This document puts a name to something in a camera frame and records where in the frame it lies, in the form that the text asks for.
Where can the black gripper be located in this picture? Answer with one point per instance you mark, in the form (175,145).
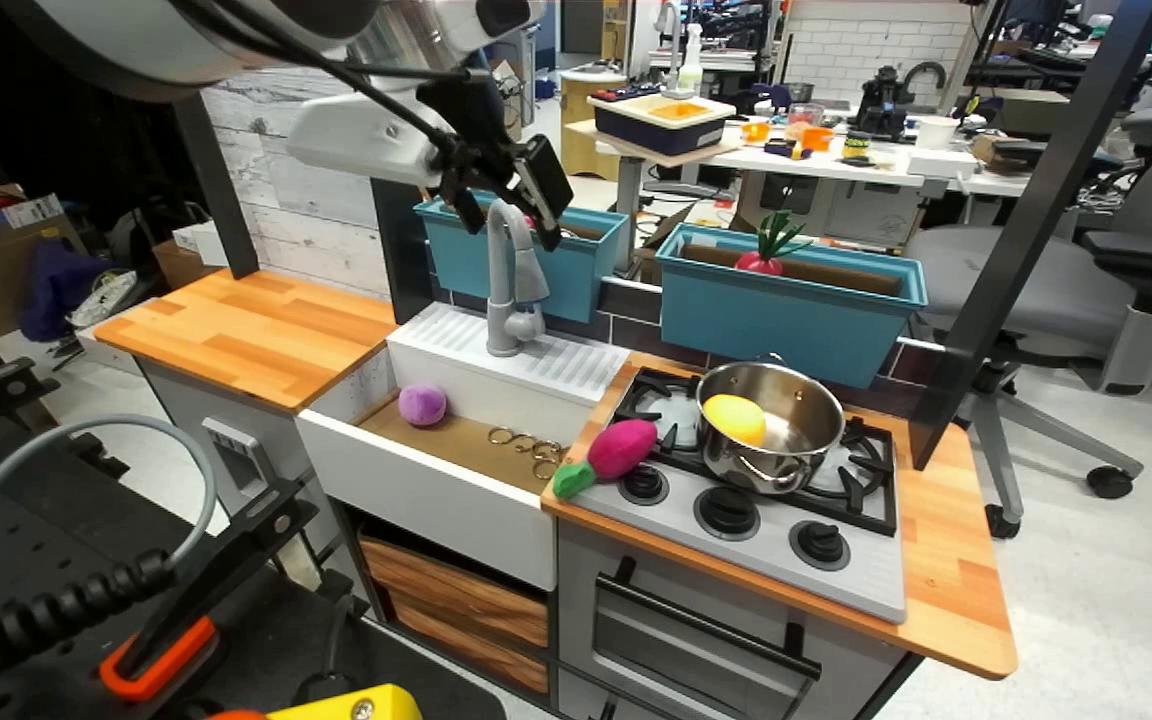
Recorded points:
(476,124)

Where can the grey faucet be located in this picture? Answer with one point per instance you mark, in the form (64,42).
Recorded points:
(509,286)

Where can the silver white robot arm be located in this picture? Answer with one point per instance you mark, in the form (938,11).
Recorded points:
(138,42)

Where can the small teal planter box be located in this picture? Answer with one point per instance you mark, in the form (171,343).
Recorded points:
(582,279)

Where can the black tray with orange inside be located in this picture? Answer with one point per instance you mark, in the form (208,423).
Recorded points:
(660,124)

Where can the white spray bottle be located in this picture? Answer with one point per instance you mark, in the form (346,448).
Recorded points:
(691,67)

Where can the purple ball toy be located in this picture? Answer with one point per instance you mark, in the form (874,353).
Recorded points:
(420,406)

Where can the pink toy plant green leaves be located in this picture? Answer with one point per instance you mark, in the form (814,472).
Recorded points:
(766,248)

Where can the pink radish toy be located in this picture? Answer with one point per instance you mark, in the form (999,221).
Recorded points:
(623,444)

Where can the wooden counter beside sink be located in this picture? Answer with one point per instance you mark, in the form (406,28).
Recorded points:
(249,332)

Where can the white toy sink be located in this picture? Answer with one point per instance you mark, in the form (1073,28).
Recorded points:
(429,496)

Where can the large teal planter box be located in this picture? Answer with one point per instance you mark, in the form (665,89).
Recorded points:
(790,323)

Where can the black stove knob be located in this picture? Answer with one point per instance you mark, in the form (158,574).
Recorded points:
(644,483)
(724,511)
(823,544)

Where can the yellow lemon toy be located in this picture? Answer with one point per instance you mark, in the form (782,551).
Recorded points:
(739,418)

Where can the white table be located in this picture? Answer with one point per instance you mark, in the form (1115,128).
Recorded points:
(857,171)

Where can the silver metal pot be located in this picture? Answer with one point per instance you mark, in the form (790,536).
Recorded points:
(807,403)

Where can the black kettle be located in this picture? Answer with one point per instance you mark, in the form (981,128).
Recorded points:
(887,106)

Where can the wooden drawer front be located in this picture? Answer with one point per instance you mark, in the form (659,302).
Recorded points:
(463,604)

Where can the blue bag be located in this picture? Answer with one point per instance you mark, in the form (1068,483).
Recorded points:
(59,286)

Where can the grey oven door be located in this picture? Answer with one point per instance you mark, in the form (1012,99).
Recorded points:
(683,653)

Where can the grey toy stove top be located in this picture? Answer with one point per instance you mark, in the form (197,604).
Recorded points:
(862,561)

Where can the yellow tool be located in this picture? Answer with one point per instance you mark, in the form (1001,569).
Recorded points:
(357,706)

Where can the grey office chair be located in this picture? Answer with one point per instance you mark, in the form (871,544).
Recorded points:
(1068,294)

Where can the wooden counter around stove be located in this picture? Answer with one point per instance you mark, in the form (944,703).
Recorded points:
(953,561)

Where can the wide black frame post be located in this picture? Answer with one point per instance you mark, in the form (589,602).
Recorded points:
(403,254)

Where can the thin black frame post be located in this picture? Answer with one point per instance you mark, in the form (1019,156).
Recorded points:
(218,186)

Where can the slanted black frame post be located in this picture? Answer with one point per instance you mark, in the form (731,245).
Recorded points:
(1043,186)

